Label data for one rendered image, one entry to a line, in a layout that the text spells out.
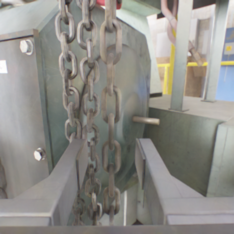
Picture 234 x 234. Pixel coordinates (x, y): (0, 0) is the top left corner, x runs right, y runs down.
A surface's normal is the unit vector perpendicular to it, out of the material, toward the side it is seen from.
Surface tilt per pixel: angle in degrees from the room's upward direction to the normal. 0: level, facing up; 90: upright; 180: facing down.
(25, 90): 90
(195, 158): 90
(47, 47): 90
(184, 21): 90
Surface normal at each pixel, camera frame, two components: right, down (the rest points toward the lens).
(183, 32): -0.74, 0.17
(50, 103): 0.88, 0.12
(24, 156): -0.47, 0.22
